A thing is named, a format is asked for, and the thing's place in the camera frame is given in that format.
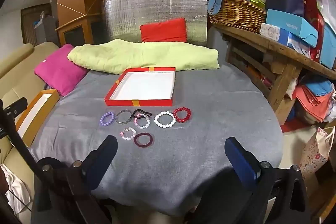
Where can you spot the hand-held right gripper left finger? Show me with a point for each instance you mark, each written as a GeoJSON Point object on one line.
{"type": "Point", "coordinates": [103, 153]}

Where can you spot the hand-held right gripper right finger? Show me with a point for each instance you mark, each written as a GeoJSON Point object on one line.
{"type": "Point", "coordinates": [237, 158]}

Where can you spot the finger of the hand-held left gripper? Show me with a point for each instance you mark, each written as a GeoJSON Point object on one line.
{"type": "Point", "coordinates": [15, 107]}

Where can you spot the silver metal bangle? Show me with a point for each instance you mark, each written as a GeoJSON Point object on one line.
{"type": "Point", "coordinates": [118, 121]}

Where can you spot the red shallow box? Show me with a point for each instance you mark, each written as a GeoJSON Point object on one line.
{"type": "Point", "coordinates": [147, 85]}

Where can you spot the orange box lid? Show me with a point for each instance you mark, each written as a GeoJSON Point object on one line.
{"type": "Point", "coordinates": [34, 119]}

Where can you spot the maroon hair band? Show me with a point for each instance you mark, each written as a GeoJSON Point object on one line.
{"type": "Point", "coordinates": [136, 144]}

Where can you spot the beige sofa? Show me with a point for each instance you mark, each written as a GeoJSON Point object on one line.
{"type": "Point", "coordinates": [15, 61]}

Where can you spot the pink cushion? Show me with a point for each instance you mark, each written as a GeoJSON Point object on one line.
{"type": "Point", "coordinates": [60, 69]}

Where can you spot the floral paper bag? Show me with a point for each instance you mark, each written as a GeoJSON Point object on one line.
{"type": "Point", "coordinates": [316, 153]}

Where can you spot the stack of coral cloths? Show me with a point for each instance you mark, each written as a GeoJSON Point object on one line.
{"type": "Point", "coordinates": [312, 103]}

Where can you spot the light green pillow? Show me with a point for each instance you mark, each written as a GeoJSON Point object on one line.
{"type": "Point", "coordinates": [147, 56]}

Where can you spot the white patterned box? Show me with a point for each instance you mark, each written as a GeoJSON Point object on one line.
{"type": "Point", "coordinates": [270, 31]}

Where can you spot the red cushion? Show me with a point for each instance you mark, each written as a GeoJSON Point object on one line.
{"type": "Point", "coordinates": [162, 29]}

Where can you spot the light blue cardboard box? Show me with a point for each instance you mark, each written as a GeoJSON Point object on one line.
{"type": "Point", "coordinates": [288, 26]}

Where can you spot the wicker basket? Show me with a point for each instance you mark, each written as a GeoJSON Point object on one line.
{"type": "Point", "coordinates": [236, 14]}

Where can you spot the silver foil insulation mat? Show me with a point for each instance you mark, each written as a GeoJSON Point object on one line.
{"type": "Point", "coordinates": [157, 6]}

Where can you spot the red gift bag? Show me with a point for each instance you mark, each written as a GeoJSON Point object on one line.
{"type": "Point", "coordinates": [313, 19]}

